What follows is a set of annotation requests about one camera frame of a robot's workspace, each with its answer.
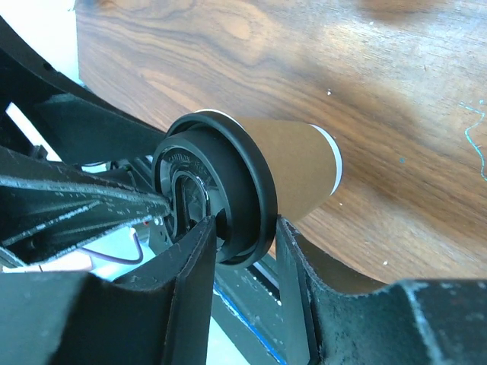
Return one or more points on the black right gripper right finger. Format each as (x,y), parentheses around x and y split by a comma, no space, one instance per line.
(335,315)

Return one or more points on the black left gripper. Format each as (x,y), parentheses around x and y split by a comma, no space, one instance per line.
(42,219)

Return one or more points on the black plastic cup lid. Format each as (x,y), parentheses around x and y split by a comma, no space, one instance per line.
(208,165)

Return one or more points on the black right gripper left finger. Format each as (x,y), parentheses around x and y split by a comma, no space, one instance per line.
(157,314)

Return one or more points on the brown paper coffee cup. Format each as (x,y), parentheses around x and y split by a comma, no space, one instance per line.
(304,160)

